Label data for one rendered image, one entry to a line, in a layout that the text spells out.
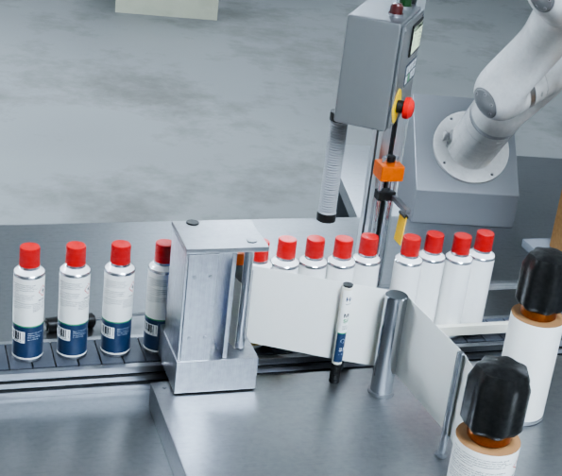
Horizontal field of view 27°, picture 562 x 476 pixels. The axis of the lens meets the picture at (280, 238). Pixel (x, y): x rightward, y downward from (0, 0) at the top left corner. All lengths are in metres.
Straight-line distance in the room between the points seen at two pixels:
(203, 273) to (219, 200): 3.16
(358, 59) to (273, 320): 0.47
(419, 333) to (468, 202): 0.99
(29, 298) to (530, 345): 0.82
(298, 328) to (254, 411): 0.18
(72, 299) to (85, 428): 0.21
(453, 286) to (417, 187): 0.68
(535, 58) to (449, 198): 0.55
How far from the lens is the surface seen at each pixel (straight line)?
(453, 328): 2.23
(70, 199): 4.93
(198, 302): 1.90
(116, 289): 2.00
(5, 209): 4.83
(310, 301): 2.01
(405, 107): 2.04
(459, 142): 2.83
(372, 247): 2.12
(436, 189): 2.86
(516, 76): 2.50
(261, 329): 2.05
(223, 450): 1.85
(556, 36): 2.39
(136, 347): 2.10
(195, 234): 1.90
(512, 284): 2.34
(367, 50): 2.01
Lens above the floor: 1.93
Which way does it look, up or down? 24 degrees down
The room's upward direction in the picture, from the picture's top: 7 degrees clockwise
